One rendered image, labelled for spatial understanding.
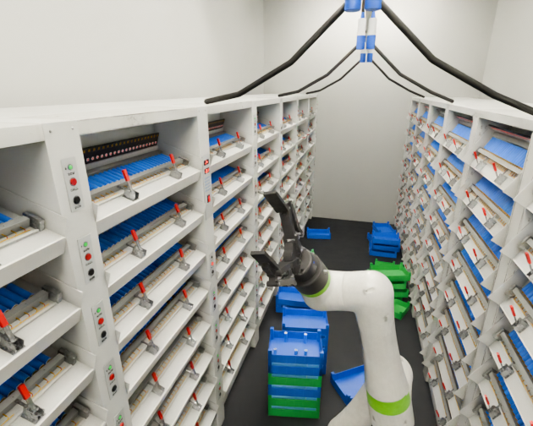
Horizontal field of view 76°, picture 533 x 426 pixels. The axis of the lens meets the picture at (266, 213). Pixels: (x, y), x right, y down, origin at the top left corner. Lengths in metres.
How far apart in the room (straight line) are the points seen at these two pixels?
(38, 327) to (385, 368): 0.83
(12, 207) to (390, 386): 1.03
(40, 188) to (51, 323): 0.31
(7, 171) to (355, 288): 0.84
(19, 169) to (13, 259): 0.21
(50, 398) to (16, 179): 0.52
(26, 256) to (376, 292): 0.76
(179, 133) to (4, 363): 0.96
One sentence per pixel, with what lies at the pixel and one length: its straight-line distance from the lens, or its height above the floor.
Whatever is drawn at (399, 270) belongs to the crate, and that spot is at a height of 0.24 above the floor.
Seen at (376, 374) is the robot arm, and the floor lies 1.12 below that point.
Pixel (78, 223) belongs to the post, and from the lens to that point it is 0.93.
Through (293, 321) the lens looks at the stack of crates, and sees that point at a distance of 2.47.
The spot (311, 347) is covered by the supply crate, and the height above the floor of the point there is 0.40.
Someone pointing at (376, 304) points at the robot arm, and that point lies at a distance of 0.88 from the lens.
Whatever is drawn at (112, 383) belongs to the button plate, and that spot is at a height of 1.03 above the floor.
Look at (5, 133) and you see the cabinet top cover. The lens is 0.80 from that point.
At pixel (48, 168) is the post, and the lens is 0.87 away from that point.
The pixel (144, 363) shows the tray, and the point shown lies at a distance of 1.35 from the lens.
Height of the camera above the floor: 1.82
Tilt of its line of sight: 20 degrees down
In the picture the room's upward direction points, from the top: straight up
